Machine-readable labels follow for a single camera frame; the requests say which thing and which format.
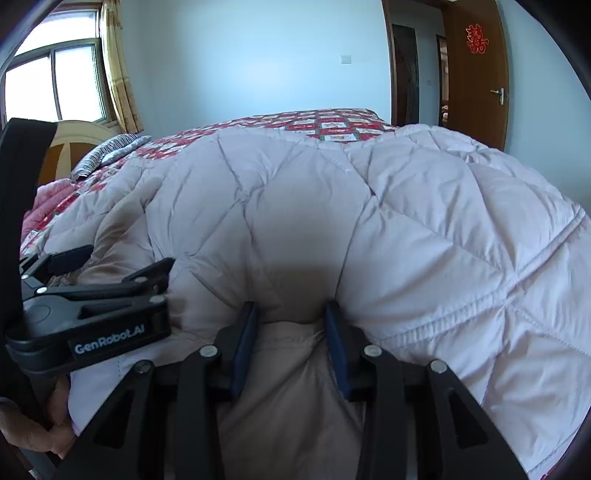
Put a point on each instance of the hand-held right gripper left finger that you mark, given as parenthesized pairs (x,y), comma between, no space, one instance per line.
(244,350)

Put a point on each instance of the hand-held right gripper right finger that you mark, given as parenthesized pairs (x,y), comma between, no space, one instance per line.
(338,351)

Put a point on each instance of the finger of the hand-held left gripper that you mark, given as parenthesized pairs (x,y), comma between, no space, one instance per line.
(115,285)
(60,262)

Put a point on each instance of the pale pink quilted puffer jacket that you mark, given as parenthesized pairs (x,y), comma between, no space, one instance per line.
(415,230)

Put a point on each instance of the person's left hand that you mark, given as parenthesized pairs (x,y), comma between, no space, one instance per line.
(44,434)

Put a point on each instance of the pink folded blanket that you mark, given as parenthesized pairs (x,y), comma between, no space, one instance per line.
(46,194)

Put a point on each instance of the striped pillow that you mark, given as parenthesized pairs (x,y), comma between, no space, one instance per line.
(106,154)

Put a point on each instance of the cream and wood headboard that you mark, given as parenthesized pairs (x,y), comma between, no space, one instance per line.
(78,143)

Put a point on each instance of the window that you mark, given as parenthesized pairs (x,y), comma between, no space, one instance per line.
(74,78)

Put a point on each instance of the yellow patterned curtain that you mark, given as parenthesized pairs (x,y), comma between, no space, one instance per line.
(120,83)

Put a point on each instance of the red checked printed bedspread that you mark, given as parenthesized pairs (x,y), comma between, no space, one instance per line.
(332,127)

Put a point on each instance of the brown wooden door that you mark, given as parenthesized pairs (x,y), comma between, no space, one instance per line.
(475,101)

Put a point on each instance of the red paper door decoration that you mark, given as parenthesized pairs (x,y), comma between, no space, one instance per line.
(477,39)

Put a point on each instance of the dark wooden door frame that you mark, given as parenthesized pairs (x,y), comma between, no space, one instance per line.
(387,55)

